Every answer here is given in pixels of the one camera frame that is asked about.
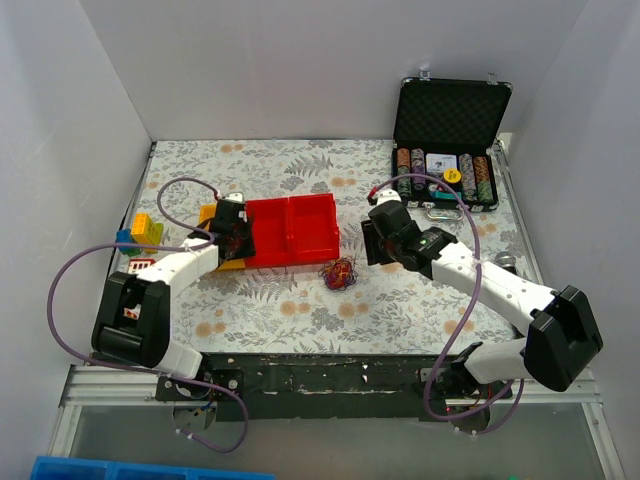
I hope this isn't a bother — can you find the yellow plastic bin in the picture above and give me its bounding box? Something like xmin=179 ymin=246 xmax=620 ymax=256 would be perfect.
xmin=197 ymin=203 xmax=247 ymax=272

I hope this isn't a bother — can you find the red double plastic bin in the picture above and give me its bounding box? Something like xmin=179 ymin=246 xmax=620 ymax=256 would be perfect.
xmin=245 ymin=193 xmax=340 ymax=269

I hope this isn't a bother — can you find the colourful wire ball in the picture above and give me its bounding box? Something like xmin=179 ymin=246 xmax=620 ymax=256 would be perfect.
xmin=318 ymin=256 xmax=358 ymax=291

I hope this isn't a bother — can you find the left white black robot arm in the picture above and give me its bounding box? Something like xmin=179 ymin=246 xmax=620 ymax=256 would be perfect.
xmin=91 ymin=193 xmax=255 ymax=400

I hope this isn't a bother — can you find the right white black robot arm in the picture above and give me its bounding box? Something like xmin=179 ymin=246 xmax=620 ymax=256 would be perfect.
xmin=362 ymin=200 xmax=603 ymax=398

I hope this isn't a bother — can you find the white card deck box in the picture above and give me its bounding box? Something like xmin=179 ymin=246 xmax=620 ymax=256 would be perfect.
xmin=425 ymin=153 xmax=457 ymax=174

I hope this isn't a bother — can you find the yellow round dealer button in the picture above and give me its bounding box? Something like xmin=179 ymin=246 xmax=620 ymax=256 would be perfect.
xmin=443 ymin=168 xmax=462 ymax=185

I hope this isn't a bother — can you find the yellow green toy block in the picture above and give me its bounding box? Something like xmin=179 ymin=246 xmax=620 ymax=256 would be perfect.
xmin=131 ymin=213 xmax=164 ymax=253

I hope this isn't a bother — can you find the red white toy block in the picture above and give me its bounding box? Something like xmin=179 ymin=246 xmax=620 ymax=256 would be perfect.
xmin=127 ymin=258 xmax=156 ymax=274

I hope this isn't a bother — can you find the blue green toy block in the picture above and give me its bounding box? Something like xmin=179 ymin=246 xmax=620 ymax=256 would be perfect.
xmin=116 ymin=228 xmax=141 ymax=257

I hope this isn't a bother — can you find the black poker chip case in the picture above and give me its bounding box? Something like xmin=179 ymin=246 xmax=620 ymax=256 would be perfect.
xmin=391 ymin=77 xmax=513 ymax=212

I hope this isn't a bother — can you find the black microphone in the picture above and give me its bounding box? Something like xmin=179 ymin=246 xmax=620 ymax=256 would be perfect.
xmin=494 ymin=251 xmax=517 ymax=274

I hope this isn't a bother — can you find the blue plastic tray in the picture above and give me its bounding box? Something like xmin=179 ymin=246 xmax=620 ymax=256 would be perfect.
xmin=30 ymin=456 xmax=276 ymax=480

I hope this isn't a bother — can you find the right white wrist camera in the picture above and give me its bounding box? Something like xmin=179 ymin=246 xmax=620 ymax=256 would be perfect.
xmin=373 ymin=188 xmax=401 ymax=206

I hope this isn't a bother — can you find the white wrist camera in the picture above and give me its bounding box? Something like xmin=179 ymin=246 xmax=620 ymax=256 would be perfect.
xmin=373 ymin=188 xmax=401 ymax=206
xmin=224 ymin=192 xmax=244 ymax=203

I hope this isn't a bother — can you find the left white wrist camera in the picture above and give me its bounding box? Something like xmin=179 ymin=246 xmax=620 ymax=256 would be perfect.
xmin=224 ymin=192 xmax=244 ymax=203

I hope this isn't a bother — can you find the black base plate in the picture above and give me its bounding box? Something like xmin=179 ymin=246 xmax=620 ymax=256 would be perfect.
xmin=154 ymin=351 xmax=516 ymax=422

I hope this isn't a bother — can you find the aluminium frame rail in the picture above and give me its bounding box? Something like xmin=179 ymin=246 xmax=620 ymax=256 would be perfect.
xmin=47 ymin=363 xmax=166 ymax=456

